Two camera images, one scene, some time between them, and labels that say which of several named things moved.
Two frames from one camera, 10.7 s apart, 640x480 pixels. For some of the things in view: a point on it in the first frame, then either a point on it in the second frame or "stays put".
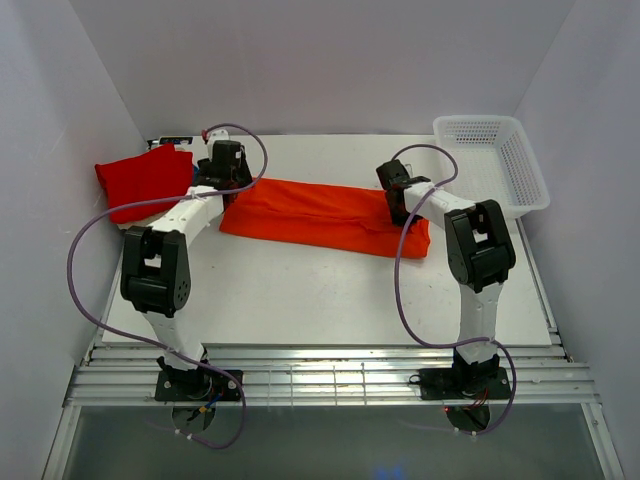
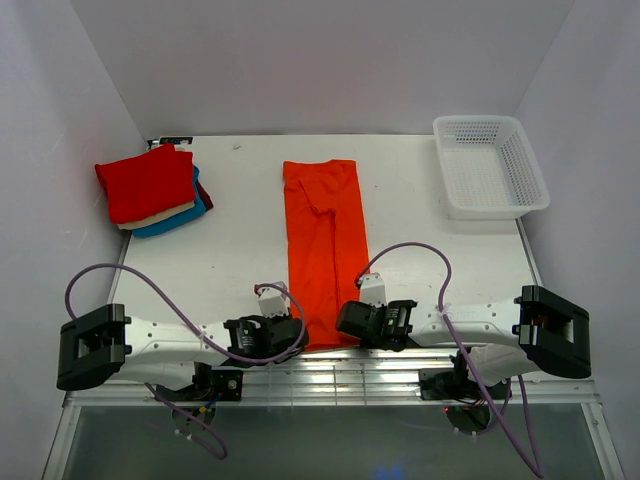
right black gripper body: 399,217 → 371,344
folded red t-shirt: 164,173 stays put
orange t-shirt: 337,217 → 327,244
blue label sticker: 180,140 stays put
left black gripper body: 243,175 → 272,320
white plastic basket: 496,161 stays put
